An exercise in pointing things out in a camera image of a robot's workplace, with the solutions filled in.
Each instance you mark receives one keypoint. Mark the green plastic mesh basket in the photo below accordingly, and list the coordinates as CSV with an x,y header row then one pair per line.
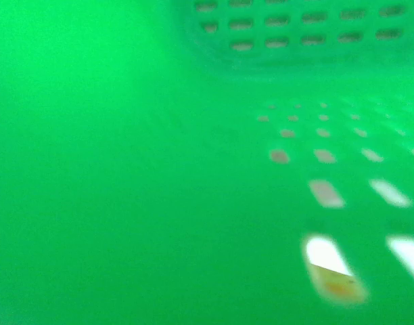
x,y
207,162

